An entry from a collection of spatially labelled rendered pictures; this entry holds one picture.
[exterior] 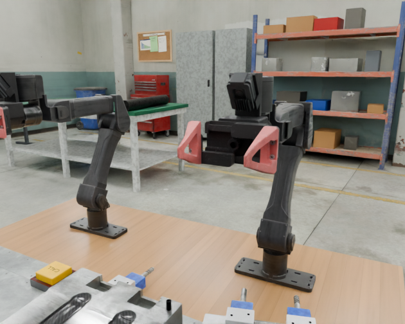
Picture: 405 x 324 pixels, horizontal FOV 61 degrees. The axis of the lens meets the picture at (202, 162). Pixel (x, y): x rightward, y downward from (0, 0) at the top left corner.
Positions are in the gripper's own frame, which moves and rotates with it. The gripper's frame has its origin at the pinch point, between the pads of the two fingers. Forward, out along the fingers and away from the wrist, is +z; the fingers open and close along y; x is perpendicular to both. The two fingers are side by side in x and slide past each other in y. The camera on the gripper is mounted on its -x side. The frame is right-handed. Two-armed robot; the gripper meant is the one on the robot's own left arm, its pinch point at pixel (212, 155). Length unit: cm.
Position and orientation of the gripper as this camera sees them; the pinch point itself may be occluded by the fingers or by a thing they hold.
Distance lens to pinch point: 46.2
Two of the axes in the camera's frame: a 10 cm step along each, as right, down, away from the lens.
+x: 0.1, 9.6, 2.7
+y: 8.9, 1.2, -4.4
